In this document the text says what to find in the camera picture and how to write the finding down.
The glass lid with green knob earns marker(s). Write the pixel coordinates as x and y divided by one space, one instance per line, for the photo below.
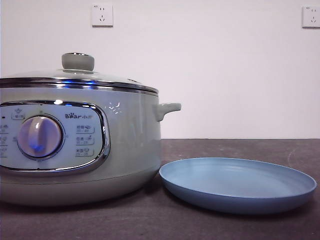
78 62

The pale green electric steamer pot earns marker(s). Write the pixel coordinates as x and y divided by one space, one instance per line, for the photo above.
132 150

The blue round plate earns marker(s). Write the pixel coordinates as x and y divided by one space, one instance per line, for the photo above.
225 180

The white round control dial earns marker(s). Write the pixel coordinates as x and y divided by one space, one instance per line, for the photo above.
40 136

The white wall socket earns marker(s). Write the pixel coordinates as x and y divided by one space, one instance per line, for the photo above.
312 17
102 15

